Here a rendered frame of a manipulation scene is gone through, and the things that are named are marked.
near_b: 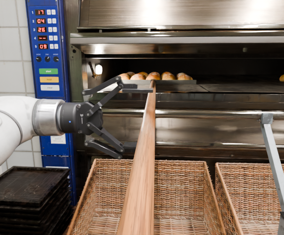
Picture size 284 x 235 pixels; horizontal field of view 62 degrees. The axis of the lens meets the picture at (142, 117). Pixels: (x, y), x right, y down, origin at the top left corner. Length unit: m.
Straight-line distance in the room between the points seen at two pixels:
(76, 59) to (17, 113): 0.66
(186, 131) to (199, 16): 0.52
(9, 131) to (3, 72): 0.83
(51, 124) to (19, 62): 0.76
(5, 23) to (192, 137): 1.02
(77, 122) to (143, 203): 0.38
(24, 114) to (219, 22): 0.86
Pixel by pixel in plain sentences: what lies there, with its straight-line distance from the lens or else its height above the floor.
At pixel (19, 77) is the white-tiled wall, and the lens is 1.31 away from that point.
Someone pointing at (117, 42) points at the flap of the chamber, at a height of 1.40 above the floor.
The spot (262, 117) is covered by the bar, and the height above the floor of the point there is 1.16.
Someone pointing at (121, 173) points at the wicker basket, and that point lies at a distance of 1.21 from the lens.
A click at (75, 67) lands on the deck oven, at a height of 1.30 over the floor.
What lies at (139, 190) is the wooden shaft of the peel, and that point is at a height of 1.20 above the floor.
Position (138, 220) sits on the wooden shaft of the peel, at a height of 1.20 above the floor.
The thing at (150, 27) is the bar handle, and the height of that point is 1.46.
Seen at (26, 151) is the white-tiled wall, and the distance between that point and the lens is 1.40.
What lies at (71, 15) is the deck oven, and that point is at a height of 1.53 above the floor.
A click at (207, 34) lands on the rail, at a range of 1.00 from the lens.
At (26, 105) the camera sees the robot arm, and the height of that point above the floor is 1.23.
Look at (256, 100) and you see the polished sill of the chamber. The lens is 1.22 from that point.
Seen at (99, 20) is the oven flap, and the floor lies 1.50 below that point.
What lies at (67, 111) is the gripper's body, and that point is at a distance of 0.57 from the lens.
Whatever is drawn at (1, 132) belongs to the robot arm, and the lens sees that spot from 0.53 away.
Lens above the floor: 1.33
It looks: 13 degrees down
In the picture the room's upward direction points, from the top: straight up
